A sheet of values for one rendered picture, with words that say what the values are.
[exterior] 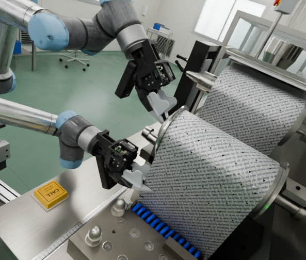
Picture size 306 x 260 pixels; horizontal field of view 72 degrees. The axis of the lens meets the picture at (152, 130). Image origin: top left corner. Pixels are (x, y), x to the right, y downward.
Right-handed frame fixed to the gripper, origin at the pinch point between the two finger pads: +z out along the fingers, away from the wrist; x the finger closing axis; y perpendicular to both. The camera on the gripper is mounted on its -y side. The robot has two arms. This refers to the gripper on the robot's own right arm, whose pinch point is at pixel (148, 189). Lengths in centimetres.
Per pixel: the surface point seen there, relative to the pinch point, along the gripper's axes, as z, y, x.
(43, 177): -101, -109, 40
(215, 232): 19.0, 2.5, -0.2
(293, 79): 15.7, 35.7, 29.9
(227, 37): -24, 35, 102
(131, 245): 5.0, -6.1, -11.5
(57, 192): -24.5, -16.6, -9.0
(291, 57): 13, 39, 73
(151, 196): 1.5, -1.2, -0.3
